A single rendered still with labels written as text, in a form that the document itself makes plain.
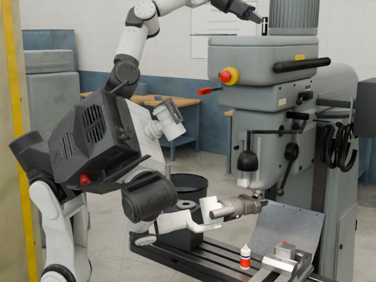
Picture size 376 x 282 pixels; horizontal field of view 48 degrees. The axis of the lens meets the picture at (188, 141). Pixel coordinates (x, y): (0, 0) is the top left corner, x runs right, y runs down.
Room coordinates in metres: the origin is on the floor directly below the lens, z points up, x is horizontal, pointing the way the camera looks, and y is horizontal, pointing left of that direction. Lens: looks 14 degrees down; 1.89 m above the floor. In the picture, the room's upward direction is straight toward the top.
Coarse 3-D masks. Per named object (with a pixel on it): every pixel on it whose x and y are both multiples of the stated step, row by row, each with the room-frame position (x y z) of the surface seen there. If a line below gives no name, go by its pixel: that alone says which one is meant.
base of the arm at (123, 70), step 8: (120, 64) 1.42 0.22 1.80; (128, 64) 1.42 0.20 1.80; (112, 72) 1.40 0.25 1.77; (120, 72) 1.40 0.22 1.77; (128, 72) 1.41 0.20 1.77; (136, 72) 1.42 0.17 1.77; (112, 80) 1.38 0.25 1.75; (120, 80) 1.39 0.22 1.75; (136, 80) 1.41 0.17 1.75; (104, 88) 1.41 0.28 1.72; (112, 88) 1.39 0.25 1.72; (128, 88) 1.39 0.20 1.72; (128, 96) 1.40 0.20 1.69
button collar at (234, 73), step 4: (224, 68) 1.42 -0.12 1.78; (228, 68) 1.41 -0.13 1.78; (232, 68) 1.41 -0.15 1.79; (232, 72) 1.40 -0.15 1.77; (236, 72) 1.40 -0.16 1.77; (232, 76) 1.40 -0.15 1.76; (236, 76) 1.40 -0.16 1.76; (232, 80) 1.40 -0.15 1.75; (236, 80) 1.40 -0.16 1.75; (228, 84) 1.41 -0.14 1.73
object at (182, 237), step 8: (184, 200) 1.86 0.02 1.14; (168, 208) 1.80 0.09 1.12; (176, 208) 1.80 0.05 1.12; (184, 208) 1.77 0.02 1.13; (192, 208) 1.78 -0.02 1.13; (200, 208) 1.81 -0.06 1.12; (192, 216) 1.75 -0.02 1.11; (200, 216) 1.81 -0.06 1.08; (176, 232) 1.77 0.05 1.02; (184, 232) 1.75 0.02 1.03; (192, 232) 1.75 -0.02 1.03; (160, 240) 1.82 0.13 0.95; (168, 240) 1.80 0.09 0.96; (176, 240) 1.77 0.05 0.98; (184, 240) 1.75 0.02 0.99; (192, 240) 1.75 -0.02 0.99; (200, 240) 1.81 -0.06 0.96; (184, 248) 1.75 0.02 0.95; (192, 248) 1.75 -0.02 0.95
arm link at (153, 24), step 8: (152, 0) 1.65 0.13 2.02; (160, 0) 1.63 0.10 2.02; (168, 0) 1.63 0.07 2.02; (176, 0) 1.64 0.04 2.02; (160, 8) 1.63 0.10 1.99; (168, 8) 1.64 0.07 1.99; (176, 8) 1.66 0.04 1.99; (160, 16) 1.66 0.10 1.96; (144, 24) 1.59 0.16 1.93; (152, 24) 1.60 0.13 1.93; (152, 32) 1.64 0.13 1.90
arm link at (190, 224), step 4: (184, 212) 1.45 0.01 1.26; (188, 212) 1.45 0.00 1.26; (184, 216) 1.44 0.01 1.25; (188, 216) 1.44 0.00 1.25; (188, 220) 1.43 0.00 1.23; (188, 224) 1.43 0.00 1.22; (192, 224) 1.43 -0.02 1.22; (196, 224) 1.43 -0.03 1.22; (200, 224) 1.49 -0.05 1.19; (204, 224) 1.46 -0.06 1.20; (208, 224) 1.44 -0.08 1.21; (212, 224) 1.43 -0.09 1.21; (216, 224) 1.44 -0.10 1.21; (220, 224) 1.45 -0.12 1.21; (188, 228) 1.44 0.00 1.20; (192, 228) 1.43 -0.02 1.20; (196, 228) 1.42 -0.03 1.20; (200, 228) 1.43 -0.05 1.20; (204, 228) 1.43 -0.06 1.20; (208, 228) 1.43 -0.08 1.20; (212, 228) 1.43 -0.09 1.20; (216, 228) 1.43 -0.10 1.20; (196, 232) 1.43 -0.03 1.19; (200, 232) 1.43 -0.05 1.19
